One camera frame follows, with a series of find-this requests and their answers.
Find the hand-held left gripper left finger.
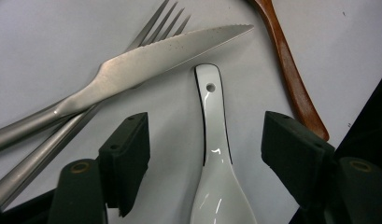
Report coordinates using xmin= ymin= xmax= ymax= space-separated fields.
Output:
xmin=97 ymin=111 xmax=151 ymax=218

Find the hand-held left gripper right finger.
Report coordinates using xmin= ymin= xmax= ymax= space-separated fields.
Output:
xmin=261 ymin=110 xmax=336 ymax=210

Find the white ceramic spoon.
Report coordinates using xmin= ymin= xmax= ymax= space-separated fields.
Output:
xmin=189 ymin=63 xmax=259 ymax=224

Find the steel fork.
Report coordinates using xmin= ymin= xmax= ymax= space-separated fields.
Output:
xmin=0 ymin=0 xmax=191 ymax=210

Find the brown wooden spoon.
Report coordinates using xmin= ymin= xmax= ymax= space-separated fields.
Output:
xmin=246 ymin=0 xmax=331 ymax=143

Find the steel table knife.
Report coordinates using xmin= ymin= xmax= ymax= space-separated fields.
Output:
xmin=0 ymin=23 xmax=255 ymax=156

